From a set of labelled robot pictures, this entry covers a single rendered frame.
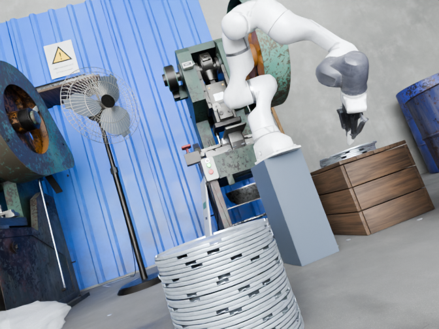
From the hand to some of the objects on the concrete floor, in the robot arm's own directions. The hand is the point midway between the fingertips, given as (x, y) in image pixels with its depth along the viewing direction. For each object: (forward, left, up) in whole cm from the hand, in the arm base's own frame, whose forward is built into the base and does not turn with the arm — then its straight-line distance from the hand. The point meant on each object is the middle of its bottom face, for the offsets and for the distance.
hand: (351, 137), depth 129 cm
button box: (+137, +42, -42) cm, 150 cm away
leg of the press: (+113, +40, -43) cm, 127 cm away
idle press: (+160, +180, -43) cm, 245 cm away
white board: (+131, +44, -42) cm, 145 cm away
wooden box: (+32, -20, -42) cm, 57 cm away
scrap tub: (-26, -36, -42) cm, 61 cm away
